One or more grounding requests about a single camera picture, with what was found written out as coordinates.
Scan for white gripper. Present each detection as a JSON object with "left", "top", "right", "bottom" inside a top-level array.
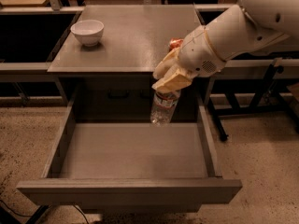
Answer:
[{"left": 152, "top": 26, "right": 226, "bottom": 93}]

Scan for clear plastic water bottle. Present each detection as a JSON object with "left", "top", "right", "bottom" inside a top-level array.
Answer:
[{"left": 150, "top": 91, "right": 180, "bottom": 126}]

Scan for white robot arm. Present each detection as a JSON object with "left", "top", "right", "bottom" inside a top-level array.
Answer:
[{"left": 152, "top": 0, "right": 299, "bottom": 93}]

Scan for grey cabinet counter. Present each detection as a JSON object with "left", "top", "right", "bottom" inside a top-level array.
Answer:
[{"left": 49, "top": 6, "right": 200, "bottom": 122}]

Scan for grey open bottom drawer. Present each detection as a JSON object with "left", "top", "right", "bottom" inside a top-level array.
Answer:
[{"left": 17, "top": 96, "right": 242, "bottom": 213}]

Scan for orange snack bag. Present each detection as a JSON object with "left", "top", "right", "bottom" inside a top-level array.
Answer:
[{"left": 169, "top": 38, "right": 183, "bottom": 50}]

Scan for white ceramic bowl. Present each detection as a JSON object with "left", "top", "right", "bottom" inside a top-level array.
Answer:
[{"left": 71, "top": 20, "right": 105, "bottom": 47}]

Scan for black folding table stand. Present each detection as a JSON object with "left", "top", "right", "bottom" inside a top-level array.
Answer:
[{"left": 207, "top": 58, "right": 299, "bottom": 142}]

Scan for left grey side table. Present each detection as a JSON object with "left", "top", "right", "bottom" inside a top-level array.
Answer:
[{"left": 0, "top": 7, "right": 81, "bottom": 104}]

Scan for right black drawer handle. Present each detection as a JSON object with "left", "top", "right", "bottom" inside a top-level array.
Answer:
[{"left": 139, "top": 90, "right": 153, "bottom": 99}]

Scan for black drawer handle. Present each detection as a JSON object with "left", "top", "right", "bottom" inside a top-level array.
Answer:
[
  {"left": 139, "top": 90, "right": 153, "bottom": 99},
  {"left": 107, "top": 90, "right": 130, "bottom": 99}
]

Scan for left black drawer handle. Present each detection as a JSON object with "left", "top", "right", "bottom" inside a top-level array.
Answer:
[{"left": 107, "top": 90, "right": 130, "bottom": 99}]

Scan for black floor cable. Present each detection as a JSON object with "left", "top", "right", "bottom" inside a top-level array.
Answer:
[{"left": 0, "top": 199, "right": 90, "bottom": 224}]

